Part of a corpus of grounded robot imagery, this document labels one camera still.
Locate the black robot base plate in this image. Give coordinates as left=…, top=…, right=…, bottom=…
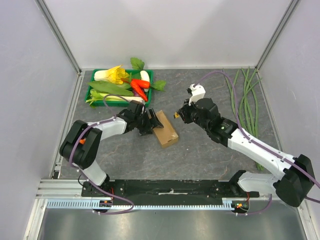
left=81, top=178, right=260, bottom=205

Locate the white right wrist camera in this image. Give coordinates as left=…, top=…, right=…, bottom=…
left=187, top=84, right=206, bottom=106

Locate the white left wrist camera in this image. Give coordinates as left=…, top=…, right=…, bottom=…
left=129, top=96, right=146, bottom=105

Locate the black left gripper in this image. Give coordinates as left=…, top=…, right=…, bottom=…
left=134, top=107, right=163, bottom=136

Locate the green long beans bundle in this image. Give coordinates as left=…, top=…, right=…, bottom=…
left=222, top=66, right=266, bottom=172

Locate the yellow napa cabbage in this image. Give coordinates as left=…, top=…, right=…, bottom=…
left=93, top=65, right=129, bottom=85

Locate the green leaf beside tray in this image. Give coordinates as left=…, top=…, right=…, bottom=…
left=150, top=80, right=167, bottom=92

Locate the green white celery stalk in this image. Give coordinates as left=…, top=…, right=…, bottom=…
left=85, top=89, right=134, bottom=107

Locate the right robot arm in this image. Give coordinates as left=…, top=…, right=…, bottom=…
left=173, top=98, right=316, bottom=207

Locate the red chili pepper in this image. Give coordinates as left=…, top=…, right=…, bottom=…
left=121, top=78, right=151, bottom=102

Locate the large green leaf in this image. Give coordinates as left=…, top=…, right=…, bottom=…
left=88, top=81, right=134, bottom=97

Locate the brown cardboard express box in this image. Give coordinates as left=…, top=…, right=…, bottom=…
left=153, top=110, right=179, bottom=149

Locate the yellow utility knife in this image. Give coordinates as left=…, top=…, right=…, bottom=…
left=173, top=112, right=180, bottom=119

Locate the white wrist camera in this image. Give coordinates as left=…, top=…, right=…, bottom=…
left=187, top=84, right=206, bottom=106
left=129, top=96, right=146, bottom=105

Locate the slotted white cable duct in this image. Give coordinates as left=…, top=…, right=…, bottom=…
left=46, top=194, right=234, bottom=211

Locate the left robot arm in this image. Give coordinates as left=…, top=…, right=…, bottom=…
left=59, top=100, right=164, bottom=197

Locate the green leaf sprig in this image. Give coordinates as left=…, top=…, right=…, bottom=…
left=130, top=57, right=145, bottom=71

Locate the white radish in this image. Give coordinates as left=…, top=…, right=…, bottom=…
left=140, top=70, right=150, bottom=92

